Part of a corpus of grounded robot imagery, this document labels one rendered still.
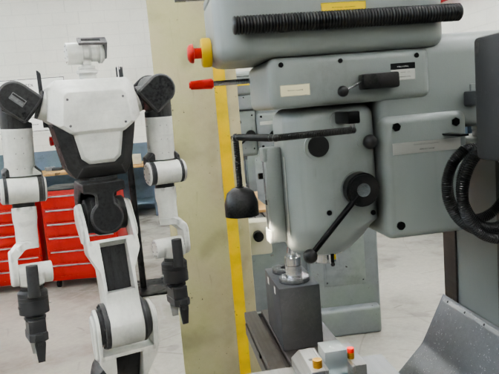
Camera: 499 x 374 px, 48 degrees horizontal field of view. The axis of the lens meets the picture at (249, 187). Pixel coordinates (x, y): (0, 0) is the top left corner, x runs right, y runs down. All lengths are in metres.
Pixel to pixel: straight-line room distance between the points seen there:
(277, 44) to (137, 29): 9.24
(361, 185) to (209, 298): 2.04
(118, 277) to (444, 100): 1.12
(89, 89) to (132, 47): 8.53
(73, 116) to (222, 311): 1.69
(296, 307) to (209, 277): 1.46
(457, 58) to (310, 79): 0.32
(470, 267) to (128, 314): 0.99
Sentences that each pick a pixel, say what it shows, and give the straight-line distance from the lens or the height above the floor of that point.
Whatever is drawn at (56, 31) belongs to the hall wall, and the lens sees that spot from 10.43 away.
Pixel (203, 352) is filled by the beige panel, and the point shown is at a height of 0.35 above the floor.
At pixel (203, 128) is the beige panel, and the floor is 1.56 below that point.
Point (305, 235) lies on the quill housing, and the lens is 1.19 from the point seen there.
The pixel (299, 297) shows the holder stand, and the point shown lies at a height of 1.09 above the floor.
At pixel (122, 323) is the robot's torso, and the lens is 1.78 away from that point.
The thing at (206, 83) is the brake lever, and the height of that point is 1.70.
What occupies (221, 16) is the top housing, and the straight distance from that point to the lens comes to 1.12.
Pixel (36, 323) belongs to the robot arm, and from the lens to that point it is 1.85.
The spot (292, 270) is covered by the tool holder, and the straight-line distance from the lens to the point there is 1.65.
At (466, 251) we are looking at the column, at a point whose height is 1.24.
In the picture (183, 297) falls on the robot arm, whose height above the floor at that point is 1.02.
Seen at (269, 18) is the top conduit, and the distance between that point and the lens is 1.07.
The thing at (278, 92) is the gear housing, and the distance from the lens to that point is 1.11.
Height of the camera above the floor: 1.64
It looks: 8 degrees down
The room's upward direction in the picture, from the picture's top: 5 degrees counter-clockwise
